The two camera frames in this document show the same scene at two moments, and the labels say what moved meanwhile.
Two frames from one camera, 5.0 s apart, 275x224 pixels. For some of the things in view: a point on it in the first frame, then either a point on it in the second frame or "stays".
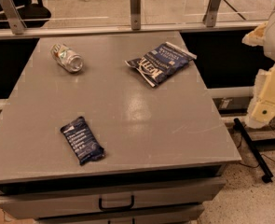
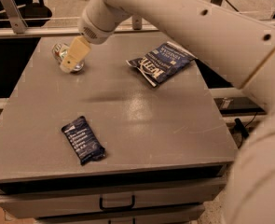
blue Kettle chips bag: x=161 y=63 stays
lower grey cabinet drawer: x=185 y=215 stays
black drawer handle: x=100 y=202 stays
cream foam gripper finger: x=269 y=91 to x=79 y=49
